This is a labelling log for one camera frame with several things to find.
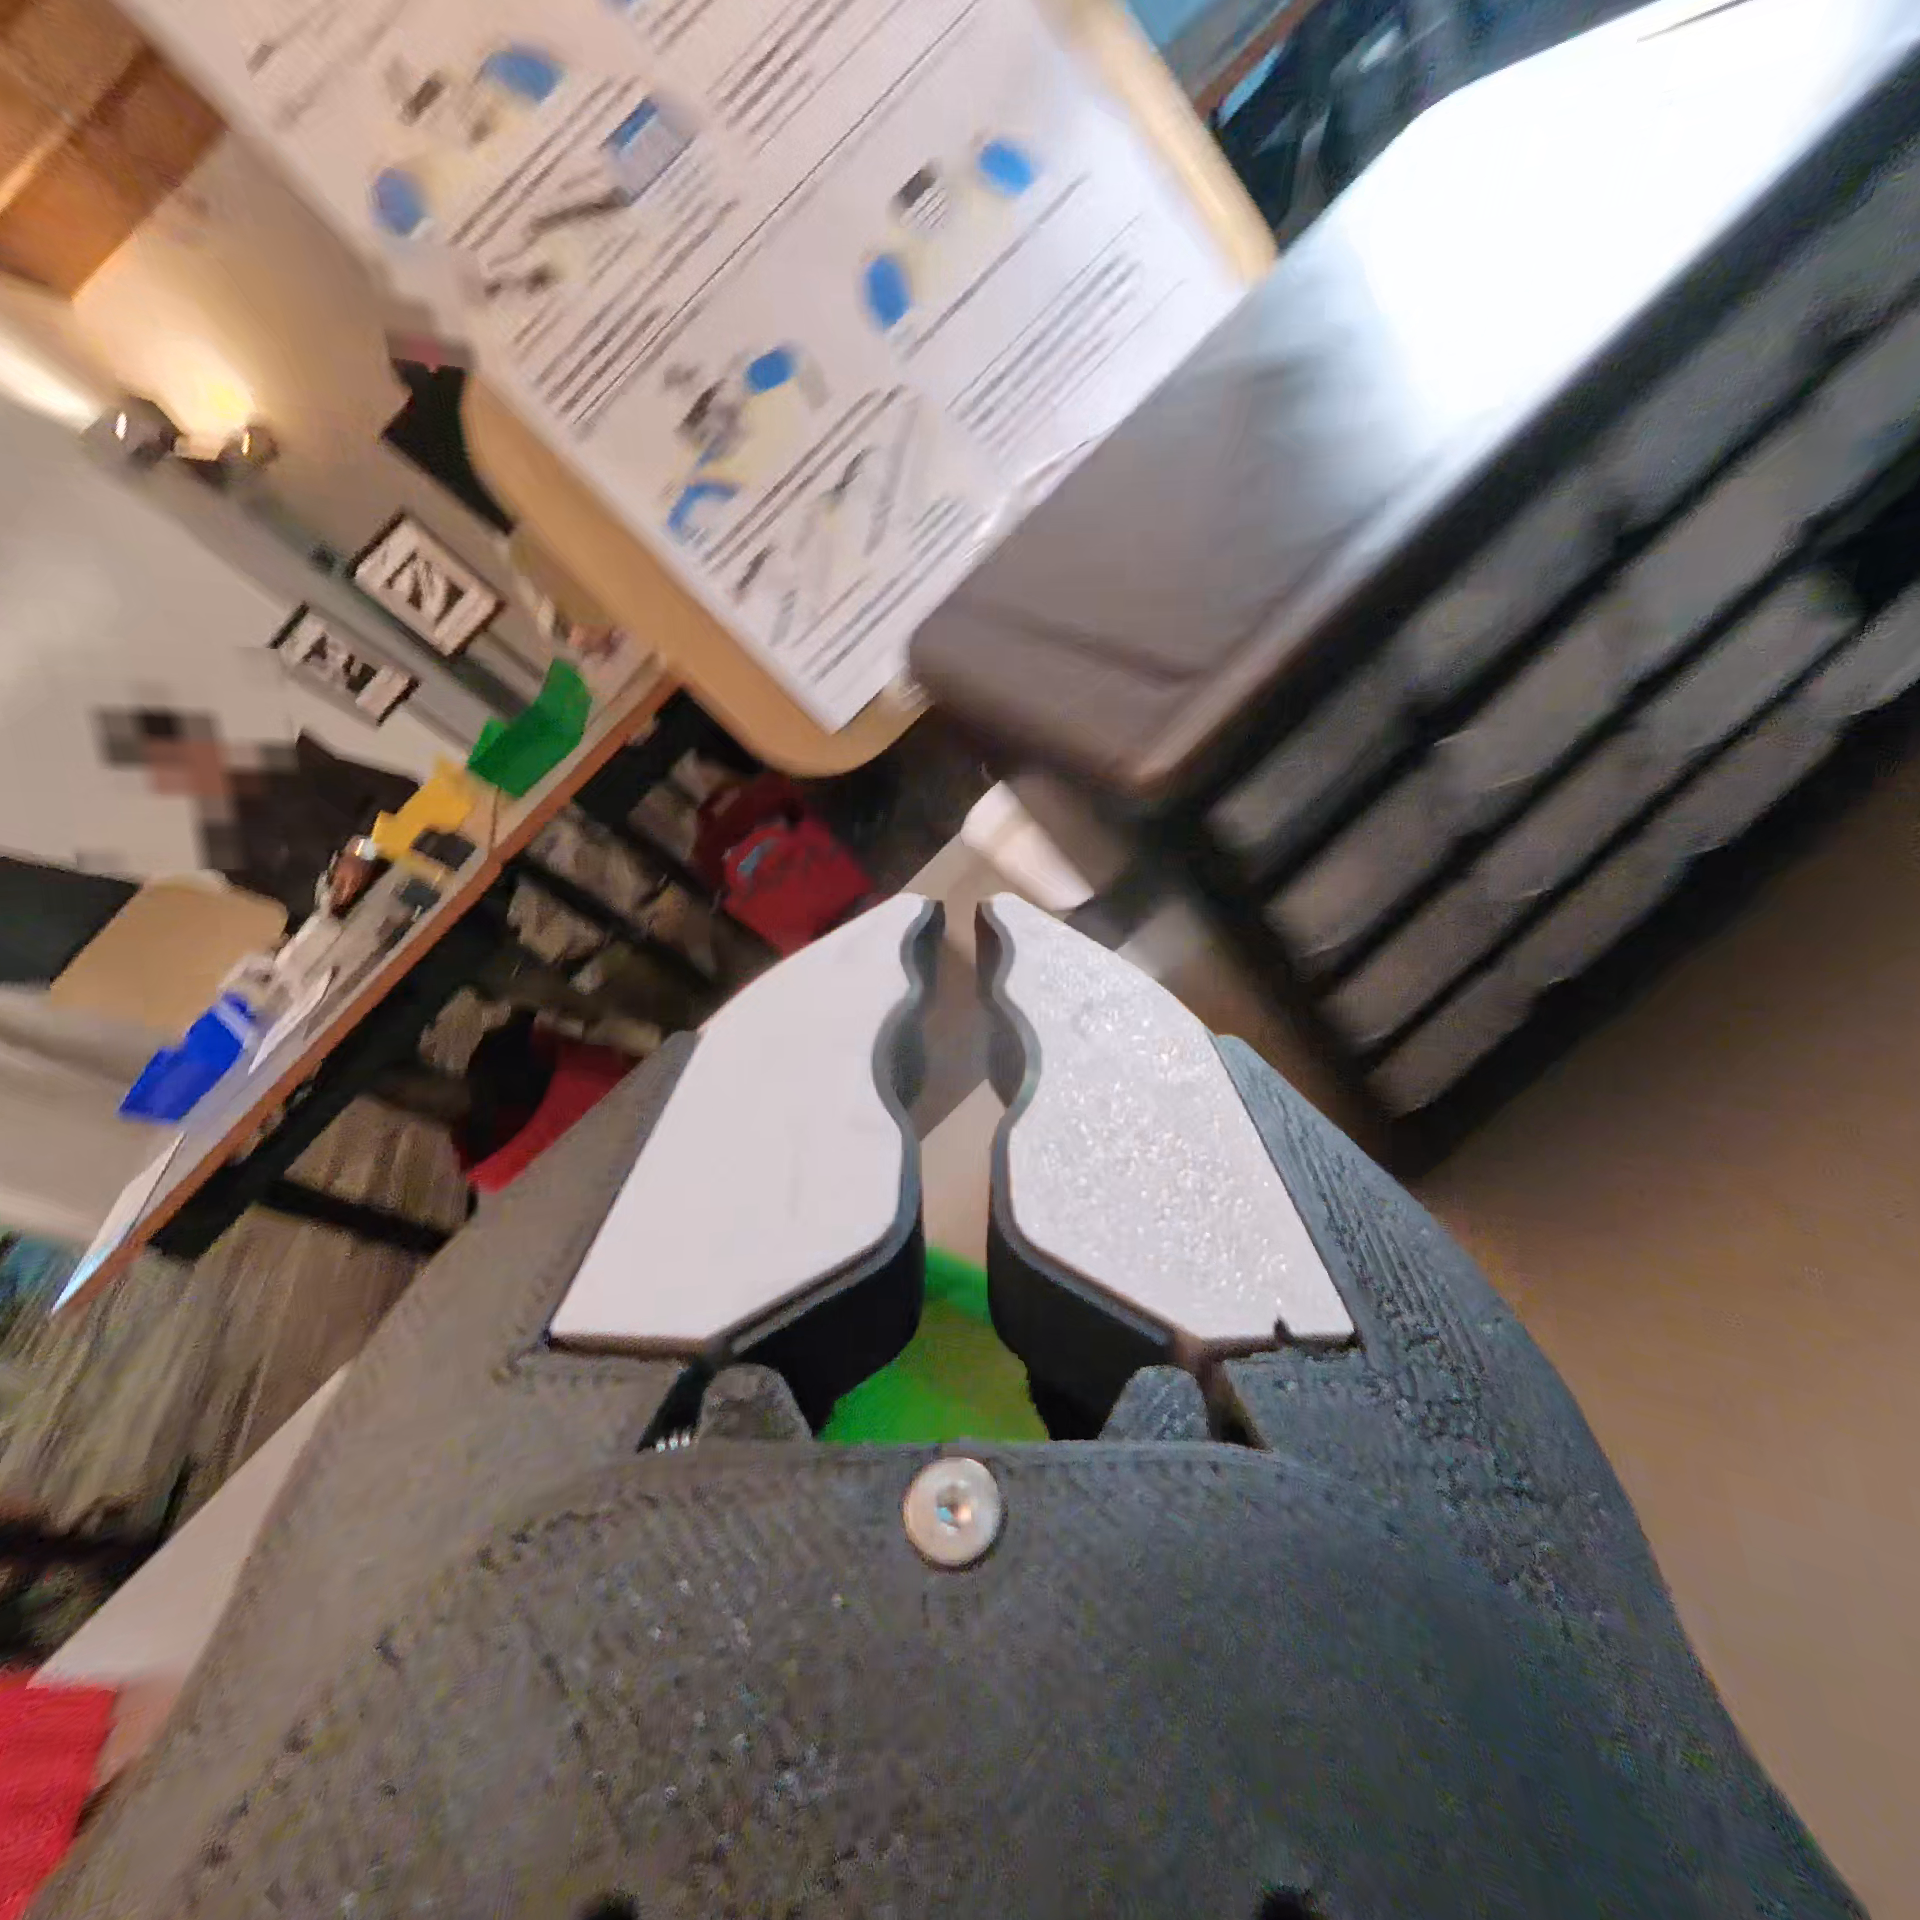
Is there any printed instruction sheet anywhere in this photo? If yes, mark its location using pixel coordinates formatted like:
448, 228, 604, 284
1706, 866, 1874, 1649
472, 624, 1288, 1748
118, 0, 1254, 737

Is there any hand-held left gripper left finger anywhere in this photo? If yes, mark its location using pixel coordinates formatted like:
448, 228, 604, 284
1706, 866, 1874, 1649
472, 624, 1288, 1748
546, 896, 946, 1427

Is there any green storage bin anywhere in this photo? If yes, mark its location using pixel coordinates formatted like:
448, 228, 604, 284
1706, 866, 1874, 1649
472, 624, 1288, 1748
822, 1246, 1051, 1444

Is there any black white marker tag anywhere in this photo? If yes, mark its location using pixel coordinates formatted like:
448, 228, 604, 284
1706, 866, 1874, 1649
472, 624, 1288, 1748
351, 517, 500, 656
274, 603, 416, 725

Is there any long orange-edged work table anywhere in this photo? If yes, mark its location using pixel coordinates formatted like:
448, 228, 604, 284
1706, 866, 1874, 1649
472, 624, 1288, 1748
59, 675, 676, 1307

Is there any small yellow bin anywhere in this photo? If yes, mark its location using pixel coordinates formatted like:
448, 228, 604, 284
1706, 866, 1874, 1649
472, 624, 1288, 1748
373, 756, 480, 864

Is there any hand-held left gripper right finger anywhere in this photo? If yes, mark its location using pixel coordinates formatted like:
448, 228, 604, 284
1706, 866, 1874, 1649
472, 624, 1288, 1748
976, 896, 1360, 1441

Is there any white document stand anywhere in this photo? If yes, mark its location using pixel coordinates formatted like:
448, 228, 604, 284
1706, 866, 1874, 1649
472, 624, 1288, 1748
960, 777, 1142, 923

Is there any black drawer cabinet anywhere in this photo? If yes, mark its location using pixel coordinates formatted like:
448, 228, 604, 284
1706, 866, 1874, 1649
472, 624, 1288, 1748
908, 0, 1920, 1180

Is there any small blue bin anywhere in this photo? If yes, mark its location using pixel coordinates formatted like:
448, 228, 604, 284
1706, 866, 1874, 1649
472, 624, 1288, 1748
118, 997, 255, 1124

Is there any red cloth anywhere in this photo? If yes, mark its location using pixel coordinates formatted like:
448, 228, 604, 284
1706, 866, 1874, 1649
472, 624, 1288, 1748
0, 1672, 122, 1912

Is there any small green bin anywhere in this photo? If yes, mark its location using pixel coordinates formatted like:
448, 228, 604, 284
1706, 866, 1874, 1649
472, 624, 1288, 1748
468, 660, 595, 798

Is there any grid of clear drawers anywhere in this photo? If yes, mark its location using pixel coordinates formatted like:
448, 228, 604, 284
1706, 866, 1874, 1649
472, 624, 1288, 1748
1207, 180, 1920, 1128

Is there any dark storage shelving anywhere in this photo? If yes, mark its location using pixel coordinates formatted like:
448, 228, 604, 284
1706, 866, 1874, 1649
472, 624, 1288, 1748
421, 705, 759, 1089

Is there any red bag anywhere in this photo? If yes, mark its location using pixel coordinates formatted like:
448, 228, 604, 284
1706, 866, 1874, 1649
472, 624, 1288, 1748
698, 780, 875, 958

